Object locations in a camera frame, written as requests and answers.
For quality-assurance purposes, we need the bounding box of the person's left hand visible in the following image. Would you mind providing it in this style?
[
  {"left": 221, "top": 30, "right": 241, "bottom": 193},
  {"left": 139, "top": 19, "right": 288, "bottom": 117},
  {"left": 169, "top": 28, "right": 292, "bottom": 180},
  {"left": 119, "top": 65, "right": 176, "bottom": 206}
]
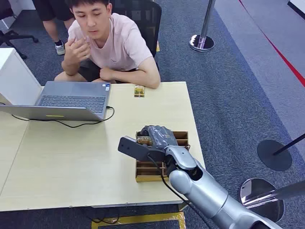
[{"left": 99, "top": 66, "right": 115, "bottom": 82}]

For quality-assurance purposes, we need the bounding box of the person's right hand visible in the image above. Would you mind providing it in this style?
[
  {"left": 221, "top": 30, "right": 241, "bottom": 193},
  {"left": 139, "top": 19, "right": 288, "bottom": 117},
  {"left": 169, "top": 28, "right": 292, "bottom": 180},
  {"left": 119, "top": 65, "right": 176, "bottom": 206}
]
[{"left": 64, "top": 37, "right": 91, "bottom": 64}]

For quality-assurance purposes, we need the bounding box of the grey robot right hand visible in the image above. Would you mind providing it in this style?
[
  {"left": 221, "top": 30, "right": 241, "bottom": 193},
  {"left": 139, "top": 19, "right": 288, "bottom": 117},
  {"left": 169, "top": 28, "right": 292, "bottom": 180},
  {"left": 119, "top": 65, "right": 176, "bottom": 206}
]
[{"left": 140, "top": 125, "right": 178, "bottom": 151}]

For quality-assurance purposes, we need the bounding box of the gold printed card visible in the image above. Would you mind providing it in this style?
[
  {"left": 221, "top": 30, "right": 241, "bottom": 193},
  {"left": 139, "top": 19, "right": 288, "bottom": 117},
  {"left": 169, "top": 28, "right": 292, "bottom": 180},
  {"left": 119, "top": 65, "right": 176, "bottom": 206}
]
[{"left": 136, "top": 135, "right": 153, "bottom": 146}]

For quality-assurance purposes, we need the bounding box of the seated person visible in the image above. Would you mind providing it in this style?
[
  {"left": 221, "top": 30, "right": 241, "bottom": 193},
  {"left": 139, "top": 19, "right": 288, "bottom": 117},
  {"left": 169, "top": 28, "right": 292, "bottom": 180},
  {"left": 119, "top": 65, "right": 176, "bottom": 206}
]
[{"left": 54, "top": 0, "right": 161, "bottom": 90}]

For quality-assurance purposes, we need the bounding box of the wooden slotted card holder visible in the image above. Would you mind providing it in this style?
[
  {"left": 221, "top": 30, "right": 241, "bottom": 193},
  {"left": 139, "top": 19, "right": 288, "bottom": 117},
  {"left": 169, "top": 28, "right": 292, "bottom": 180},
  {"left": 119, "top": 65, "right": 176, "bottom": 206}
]
[{"left": 135, "top": 131, "right": 190, "bottom": 183}]

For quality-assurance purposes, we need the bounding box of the small yellow green card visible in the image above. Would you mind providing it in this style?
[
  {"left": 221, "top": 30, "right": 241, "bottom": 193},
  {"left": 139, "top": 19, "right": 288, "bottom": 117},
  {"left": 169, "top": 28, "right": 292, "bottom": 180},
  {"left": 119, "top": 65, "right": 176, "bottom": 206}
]
[{"left": 134, "top": 85, "right": 145, "bottom": 98}]

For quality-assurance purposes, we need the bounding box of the standing person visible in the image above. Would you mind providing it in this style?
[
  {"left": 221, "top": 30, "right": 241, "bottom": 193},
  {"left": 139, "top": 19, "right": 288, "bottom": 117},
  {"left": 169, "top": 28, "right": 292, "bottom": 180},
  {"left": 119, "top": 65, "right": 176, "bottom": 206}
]
[{"left": 32, "top": 0, "right": 76, "bottom": 56}]

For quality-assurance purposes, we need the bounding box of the grey open laptop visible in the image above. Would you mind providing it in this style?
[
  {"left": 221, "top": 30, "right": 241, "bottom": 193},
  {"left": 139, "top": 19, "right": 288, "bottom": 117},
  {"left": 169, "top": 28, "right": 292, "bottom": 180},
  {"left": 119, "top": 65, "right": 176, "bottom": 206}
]
[{"left": 0, "top": 81, "right": 111, "bottom": 123}]

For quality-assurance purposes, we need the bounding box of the black mesh office chair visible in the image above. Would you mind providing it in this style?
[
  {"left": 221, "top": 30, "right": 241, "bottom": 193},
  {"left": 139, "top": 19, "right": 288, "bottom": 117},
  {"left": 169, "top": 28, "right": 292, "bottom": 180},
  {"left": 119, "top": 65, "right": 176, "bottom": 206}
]
[{"left": 110, "top": 0, "right": 163, "bottom": 72}]

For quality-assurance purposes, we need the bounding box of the white cabinet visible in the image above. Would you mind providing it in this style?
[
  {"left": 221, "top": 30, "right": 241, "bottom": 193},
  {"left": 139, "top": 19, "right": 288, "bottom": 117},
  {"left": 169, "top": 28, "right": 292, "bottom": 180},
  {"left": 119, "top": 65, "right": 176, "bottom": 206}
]
[{"left": 0, "top": 47, "right": 44, "bottom": 106}]

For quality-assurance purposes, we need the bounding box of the yellow floor tape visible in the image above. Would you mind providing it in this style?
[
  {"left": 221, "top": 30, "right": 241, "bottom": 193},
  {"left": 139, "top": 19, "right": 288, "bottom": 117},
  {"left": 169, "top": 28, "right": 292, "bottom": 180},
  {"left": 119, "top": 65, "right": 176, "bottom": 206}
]
[{"left": 90, "top": 211, "right": 187, "bottom": 229}]

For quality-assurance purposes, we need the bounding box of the black wheeled chair base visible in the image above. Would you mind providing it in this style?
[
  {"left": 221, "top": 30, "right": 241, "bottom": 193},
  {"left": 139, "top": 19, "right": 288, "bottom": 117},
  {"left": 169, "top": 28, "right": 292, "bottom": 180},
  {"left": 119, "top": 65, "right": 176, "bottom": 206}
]
[{"left": 0, "top": 0, "right": 39, "bottom": 61}]

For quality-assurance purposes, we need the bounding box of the upright chrome stanchion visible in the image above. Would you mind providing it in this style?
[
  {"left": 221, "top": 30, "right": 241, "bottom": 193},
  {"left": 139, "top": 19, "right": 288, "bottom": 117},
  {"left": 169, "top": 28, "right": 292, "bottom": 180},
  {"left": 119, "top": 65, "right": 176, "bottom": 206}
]
[{"left": 188, "top": 0, "right": 217, "bottom": 53}]

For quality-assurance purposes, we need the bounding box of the black stanchion base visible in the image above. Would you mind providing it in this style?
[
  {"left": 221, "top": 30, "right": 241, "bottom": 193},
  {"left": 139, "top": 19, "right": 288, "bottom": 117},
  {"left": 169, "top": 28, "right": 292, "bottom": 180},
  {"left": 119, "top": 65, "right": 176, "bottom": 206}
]
[{"left": 257, "top": 139, "right": 293, "bottom": 172}]

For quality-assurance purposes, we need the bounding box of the chrome stanchion base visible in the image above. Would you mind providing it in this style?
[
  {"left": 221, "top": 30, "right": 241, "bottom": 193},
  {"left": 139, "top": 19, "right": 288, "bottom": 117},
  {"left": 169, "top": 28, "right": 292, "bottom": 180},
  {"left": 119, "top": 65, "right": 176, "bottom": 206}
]
[{"left": 239, "top": 177, "right": 285, "bottom": 224}]

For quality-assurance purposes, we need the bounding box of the grey stanchion pole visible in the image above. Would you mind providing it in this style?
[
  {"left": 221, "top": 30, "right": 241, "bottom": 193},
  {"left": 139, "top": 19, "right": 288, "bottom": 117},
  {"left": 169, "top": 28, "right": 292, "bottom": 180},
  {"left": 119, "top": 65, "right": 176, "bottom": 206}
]
[{"left": 242, "top": 180, "right": 305, "bottom": 208}]

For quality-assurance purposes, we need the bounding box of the black stanchion pole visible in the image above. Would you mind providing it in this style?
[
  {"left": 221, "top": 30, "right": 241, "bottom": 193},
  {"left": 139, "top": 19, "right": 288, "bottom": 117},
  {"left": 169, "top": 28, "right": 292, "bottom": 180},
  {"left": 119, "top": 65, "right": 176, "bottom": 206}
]
[{"left": 273, "top": 133, "right": 305, "bottom": 156}]

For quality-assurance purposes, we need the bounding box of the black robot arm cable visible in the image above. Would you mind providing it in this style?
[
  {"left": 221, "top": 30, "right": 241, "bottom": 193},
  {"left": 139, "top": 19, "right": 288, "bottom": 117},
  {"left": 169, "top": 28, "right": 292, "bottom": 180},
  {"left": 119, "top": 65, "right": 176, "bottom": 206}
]
[{"left": 147, "top": 154, "right": 212, "bottom": 229}]

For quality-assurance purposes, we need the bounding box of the black laptop power cable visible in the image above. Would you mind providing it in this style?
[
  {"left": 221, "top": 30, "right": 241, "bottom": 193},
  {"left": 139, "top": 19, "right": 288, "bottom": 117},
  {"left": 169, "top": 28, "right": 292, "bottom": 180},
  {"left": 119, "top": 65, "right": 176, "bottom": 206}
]
[{"left": 11, "top": 106, "right": 115, "bottom": 129}]

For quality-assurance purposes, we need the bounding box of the black floor cable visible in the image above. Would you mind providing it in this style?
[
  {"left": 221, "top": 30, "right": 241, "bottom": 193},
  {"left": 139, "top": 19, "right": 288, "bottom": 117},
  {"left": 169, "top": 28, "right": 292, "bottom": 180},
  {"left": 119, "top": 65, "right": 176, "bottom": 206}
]
[{"left": 82, "top": 207, "right": 120, "bottom": 225}]

